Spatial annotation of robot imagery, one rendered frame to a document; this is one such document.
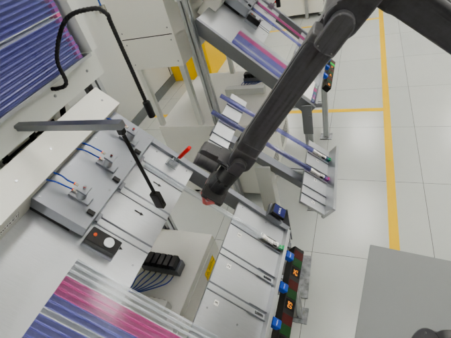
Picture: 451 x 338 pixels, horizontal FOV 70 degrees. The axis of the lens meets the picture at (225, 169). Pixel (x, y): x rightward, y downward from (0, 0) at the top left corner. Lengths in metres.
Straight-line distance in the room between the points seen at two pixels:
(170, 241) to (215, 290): 0.49
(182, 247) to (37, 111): 0.74
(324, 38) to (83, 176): 0.61
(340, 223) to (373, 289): 0.95
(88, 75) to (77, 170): 0.28
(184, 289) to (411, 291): 0.72
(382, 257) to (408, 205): 1.01
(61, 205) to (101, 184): 0.10
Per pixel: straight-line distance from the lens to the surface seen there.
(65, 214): 0.81
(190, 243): 1.33
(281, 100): 0.68
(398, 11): 0.61
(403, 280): 1.20
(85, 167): 0.87
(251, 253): 1.03
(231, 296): 0.95
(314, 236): 2.02
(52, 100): 0.91
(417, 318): 1.15
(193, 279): 1.23
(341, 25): 0.58
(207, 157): 0.83
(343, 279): 1.87
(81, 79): 0.98
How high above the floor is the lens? 1.62
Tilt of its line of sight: 39 degrees down
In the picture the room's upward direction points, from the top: 17 degrees counter-clockwise
